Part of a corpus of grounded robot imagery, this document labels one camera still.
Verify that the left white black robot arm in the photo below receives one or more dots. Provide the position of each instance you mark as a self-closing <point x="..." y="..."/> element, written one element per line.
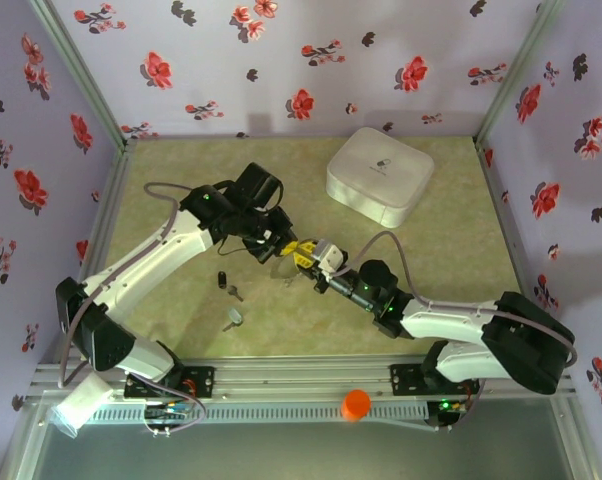
<point x="146" y="265"/>

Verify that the right base controller wiring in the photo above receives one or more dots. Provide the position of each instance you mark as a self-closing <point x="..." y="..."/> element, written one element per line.
<point x="446" y="412"/>

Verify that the aluminium side rail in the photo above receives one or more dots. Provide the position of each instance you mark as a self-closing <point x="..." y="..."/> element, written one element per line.
<point x="503" y="225"/>
<point x="106" y="225"/>

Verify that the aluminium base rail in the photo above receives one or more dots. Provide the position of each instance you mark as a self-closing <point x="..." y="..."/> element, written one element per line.
<point x="301" y="377"/>

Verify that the white zip pouch case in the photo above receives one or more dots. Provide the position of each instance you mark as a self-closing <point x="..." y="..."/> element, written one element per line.
<point x="381" y="175"/>

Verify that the clear plastic bag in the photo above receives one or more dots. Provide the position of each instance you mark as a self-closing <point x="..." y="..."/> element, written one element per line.
<point x="81" y="405"/>

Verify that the left base wiring bundle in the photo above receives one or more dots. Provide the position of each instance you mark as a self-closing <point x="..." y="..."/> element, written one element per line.
<point x="168" y="412"/>

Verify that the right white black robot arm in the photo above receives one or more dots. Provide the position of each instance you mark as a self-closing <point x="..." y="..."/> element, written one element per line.
<point x="446" y="315"/>

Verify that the orange cap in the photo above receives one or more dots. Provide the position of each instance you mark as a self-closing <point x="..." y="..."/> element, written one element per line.
<point x="356" y="404"/>

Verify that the aluminium frame post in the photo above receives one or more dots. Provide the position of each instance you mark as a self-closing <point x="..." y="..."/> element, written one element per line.
<point x="81" y="75"/>
<point x="518" y="75"/>

